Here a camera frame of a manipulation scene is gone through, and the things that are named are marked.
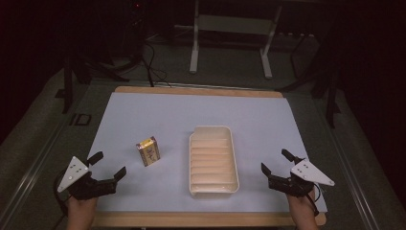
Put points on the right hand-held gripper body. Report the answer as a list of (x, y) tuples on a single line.
[(308, 174)]

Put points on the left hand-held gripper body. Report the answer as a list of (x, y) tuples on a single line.
[(74, 174)]

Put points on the small yellow patterned box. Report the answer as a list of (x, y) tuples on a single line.
[(148, 151)]

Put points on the cream ribbed plastic tray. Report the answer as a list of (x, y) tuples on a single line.
[(213, 161)]

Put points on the person's right hand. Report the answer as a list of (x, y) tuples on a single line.
[(301, 211)]

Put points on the person's left hand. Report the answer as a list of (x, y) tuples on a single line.
[(80, 212)]

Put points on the black tripod stand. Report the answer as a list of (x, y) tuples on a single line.
[(67, 89), (332, 102)]

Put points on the pale blue table mat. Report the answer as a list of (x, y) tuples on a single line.
[(191, 111)]

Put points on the white metal stand frame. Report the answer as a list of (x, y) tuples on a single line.
[(230, 25)]

